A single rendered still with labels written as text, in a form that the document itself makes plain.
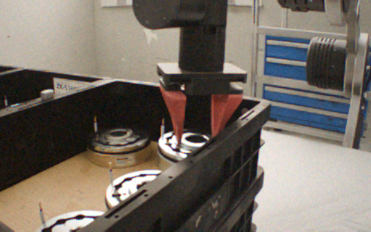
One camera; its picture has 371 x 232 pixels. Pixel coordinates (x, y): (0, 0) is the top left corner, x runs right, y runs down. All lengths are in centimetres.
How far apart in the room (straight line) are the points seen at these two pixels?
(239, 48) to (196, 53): 293
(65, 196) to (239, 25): 298
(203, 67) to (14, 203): 29
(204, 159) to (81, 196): 20
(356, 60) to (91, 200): 90
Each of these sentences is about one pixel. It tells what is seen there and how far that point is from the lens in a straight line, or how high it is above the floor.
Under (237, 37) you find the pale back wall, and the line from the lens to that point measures 333.
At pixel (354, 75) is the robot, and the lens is 112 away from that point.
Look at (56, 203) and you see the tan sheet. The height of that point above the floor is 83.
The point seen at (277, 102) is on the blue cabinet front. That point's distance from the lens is 233.
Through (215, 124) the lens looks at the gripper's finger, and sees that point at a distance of 47.
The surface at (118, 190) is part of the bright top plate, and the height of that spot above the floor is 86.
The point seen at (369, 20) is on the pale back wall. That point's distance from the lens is 301.
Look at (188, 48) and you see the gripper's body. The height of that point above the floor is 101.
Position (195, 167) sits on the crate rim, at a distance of 30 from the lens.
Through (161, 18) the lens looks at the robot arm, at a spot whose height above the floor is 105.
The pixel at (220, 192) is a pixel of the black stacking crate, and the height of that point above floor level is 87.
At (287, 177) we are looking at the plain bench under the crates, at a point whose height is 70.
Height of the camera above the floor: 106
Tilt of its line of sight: 18 degrees down
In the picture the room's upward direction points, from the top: straight up
